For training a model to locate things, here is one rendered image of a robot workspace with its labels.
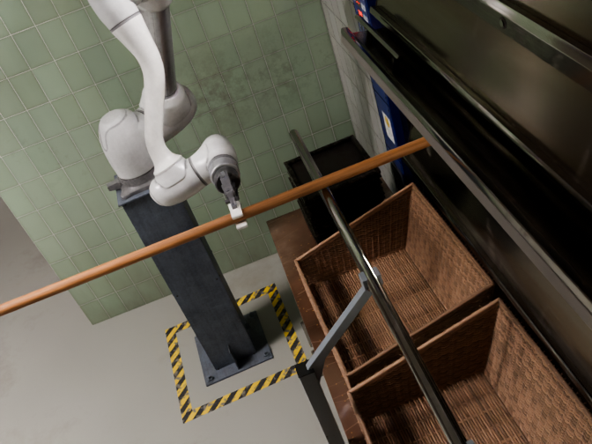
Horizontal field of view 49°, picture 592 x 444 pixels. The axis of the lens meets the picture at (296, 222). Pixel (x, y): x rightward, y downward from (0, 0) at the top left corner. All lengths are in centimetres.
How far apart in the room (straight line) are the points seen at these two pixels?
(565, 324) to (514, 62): 59
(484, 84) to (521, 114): 14
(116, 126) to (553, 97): 152
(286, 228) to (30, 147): 116
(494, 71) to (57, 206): 226
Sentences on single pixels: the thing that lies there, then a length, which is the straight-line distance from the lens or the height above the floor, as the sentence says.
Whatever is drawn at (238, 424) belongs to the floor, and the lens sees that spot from 284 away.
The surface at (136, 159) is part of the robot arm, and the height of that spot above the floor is 112.
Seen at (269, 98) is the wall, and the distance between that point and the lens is 300.
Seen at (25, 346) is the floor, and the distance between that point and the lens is 379.
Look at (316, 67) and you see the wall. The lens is 300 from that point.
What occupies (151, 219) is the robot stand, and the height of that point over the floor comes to 88.
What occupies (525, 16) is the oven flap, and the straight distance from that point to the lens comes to 112.
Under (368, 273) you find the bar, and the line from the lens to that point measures 150.
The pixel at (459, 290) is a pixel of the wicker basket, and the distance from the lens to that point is 207.
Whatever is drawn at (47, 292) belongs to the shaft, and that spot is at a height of 119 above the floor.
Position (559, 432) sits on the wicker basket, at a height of 72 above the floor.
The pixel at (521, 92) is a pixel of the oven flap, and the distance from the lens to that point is 131.
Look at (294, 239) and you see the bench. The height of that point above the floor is 58.
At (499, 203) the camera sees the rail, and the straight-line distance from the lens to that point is 120.
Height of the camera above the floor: 221
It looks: 38 degrees down
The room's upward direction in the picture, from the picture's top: 20 degrees counter-clockwise
